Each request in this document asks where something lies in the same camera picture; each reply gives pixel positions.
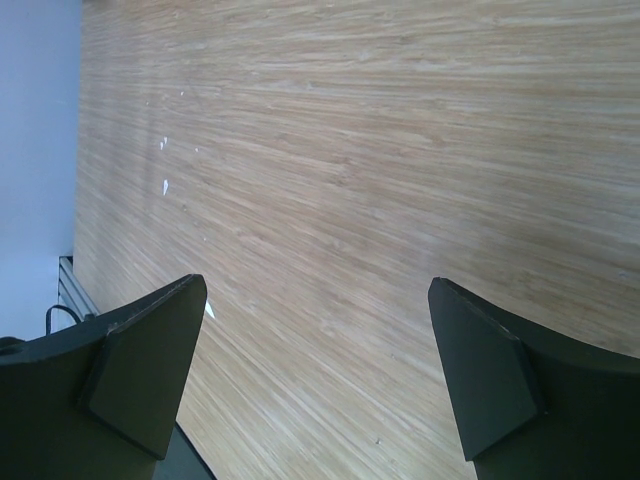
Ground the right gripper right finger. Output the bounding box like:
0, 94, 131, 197
428, 277, 639, 479

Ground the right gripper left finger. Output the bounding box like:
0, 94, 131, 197
1, 274, 206, 479

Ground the aluminium frame rail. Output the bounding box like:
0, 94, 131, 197
58, 256, 98, 320

